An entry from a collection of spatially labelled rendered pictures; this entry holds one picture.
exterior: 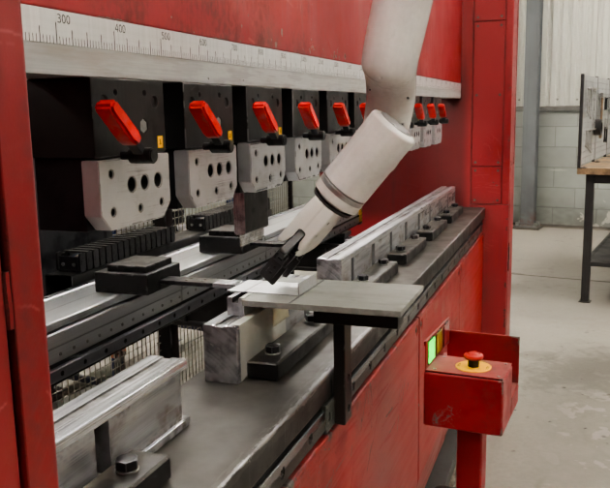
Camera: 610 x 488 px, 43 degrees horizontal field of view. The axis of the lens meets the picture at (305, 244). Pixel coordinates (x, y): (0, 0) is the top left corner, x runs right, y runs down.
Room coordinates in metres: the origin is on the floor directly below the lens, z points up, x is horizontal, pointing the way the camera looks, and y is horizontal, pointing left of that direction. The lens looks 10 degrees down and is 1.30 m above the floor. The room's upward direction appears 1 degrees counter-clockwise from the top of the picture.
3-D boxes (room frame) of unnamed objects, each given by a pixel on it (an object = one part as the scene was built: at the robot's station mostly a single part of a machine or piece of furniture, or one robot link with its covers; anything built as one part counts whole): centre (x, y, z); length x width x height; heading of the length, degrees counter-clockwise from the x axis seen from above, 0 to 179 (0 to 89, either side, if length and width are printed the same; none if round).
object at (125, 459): (0.81, 0.21, 0.91); 0.03 x 0.03 x 0.02
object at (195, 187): (1.09, 0.16, 1.26); 0.15 x 0.09 x 0.17; 160
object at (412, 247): (2.22, -0.30, 0.89); 0.30 x 0.05 x 0.03; 160
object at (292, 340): (1.32, 0.02, 0.89); 0.30 x 0.05 x 0.03; 160
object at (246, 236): (1.30, 0.09, 1.13); 0.10 x 0.02 x 0.10; 160
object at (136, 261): (1.36, 0.24, 1.01); 0.26 x 0.12 x 0.05; 70
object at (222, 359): (1.35, 0.07, 0.92); 0.39 x 0.06 x 0.10; 160
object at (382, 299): (1.25, -0.05, 1.00); 0.26 x 0.18 x 0.01; 70
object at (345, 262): (2.49, -0.34, 0.92); 1.67 x 0.06 x 0.10; 160
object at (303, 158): (1.46, 0.03, 1.26); 0.15 x 0.09 x 0.17; 160
